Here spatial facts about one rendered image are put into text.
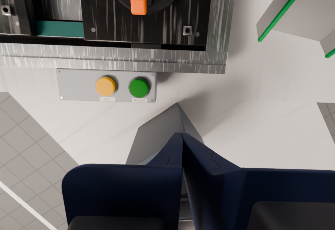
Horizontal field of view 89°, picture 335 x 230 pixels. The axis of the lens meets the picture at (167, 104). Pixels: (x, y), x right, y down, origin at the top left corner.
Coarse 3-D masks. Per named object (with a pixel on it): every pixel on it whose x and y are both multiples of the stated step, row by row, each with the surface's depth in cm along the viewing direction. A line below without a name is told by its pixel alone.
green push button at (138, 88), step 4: (136, 80) 35; (140, 80) 35; (144, 80) 36; (132, 84) 35; (136, 84) 35; (140, 84) 35; (144, 84) 35; (132, 88) 36; (136, 88) 36; (140, 88) 36; (144, 88) 36; (148, 88) 36; (132, 92) 36; (136, 92) 36; (140, 92) 36; (144, 92) 36; (136, 96) 36; (140, 96) 36
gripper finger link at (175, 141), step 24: (168, 144) 9; (96, 168) 4; (120, 168) 4; (144, 168) 4; (168, 168) 4; (72, 192) 4; (96, 192) 4; (120, 192) 4; (144, 192) 4; (168, 192) 4; (72, 216) 4; (120, 216) 4; (144, 216) 4; (168, 216) 4
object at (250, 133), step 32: (32, 96) 47; (64, 128) 50; (96, 128) 50; (128, 128) 50; (224, 128) 51; (256, 128) 51; (288, 128) 51; (320, 128) 51; (96, 160) 53; (256, 160) 54; (288, 160) 54; (320, 160) 55
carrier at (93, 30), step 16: (96, 0) 31; (112, 0) 31; (128, 0) 29; (160, 0) 30; (176, 0) 31; (192, 0) 31; (208, 0) 31; (96, 16) 32; (112, 16) 32; (128, 16) 32; (144, 16) 32; (160, 16) 32; (176, 16) 32; (192, 16) 32; (208, 16) 32; (96, 32) 33; (112, 32) 33; (128, 32) 33; (144, 32) 33; (160, 32) 33; (176, 32) 33; (192, 32) 33
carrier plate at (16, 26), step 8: (0, 0) 31; (8, 0) 31; (16, 0) 31; (24, 0) 31; (0, 8) 31; (16, 8) 31; (24, 8) 31; (32, 8) 33; (0, 16) 32; (8, 16) 32; (16, 16) 32; (24, 16) 32; (32, 16) 33; (0, 24) 32; (8, 24) 32; (16, 24) 32; (24, 24) 32; (32, 24) 33; (0, 32) 32; (8, 32) 32; (16, 32) 32; (24, 32) 32; (32, 32) 33
